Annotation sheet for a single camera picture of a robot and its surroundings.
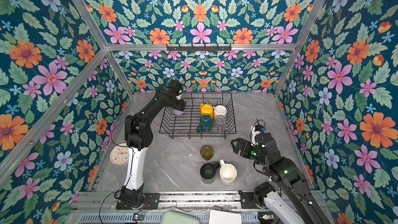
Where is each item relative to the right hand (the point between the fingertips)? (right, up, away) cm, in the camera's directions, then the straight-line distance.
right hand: (237, 143), depth 70 cm
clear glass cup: (-7, +6, +23) cm, 25 cm away
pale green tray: (-28, -32, -3) cm, 43 cm away
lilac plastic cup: (-34, +13, +34) cm, 50 cm away
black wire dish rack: (-21, +12, +34) cm, 42 cm away
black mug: (-14, -19, +12) cm, 26 cm away
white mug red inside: (-7, +15, +28) cm, 32 cm away
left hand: (-32, +20, +28) cm, 47 cm away
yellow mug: (-15, +15, +24) cm, 32 cm away
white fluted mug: (-3, -18, +11) cm, 22 cm away
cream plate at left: (-64, -11, +17) cm, 67 cm away
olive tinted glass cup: (-14, -10, +18) cm, 25 cm away
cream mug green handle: (-15, +6, +21) cm, 26 cm away
